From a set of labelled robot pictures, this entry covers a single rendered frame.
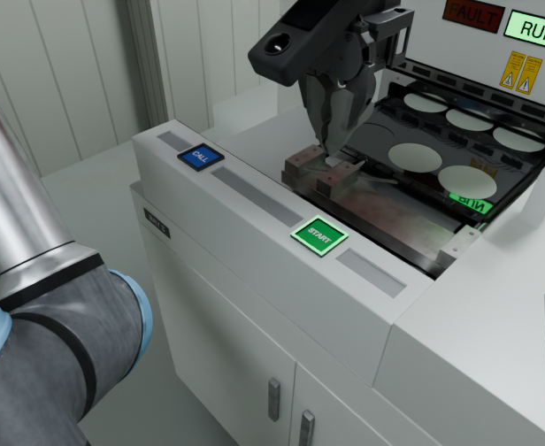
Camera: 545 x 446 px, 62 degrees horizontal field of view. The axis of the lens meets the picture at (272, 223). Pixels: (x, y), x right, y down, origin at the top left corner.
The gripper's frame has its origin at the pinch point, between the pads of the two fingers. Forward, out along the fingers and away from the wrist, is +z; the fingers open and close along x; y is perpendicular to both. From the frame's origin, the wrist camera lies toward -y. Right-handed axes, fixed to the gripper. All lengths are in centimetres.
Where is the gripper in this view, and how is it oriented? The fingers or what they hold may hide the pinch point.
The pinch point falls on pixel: (326, 146)
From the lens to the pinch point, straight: 51.9
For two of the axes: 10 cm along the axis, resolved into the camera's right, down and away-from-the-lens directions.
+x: -7.0, -4.8, 5.3
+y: 7.2, -4.6, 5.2
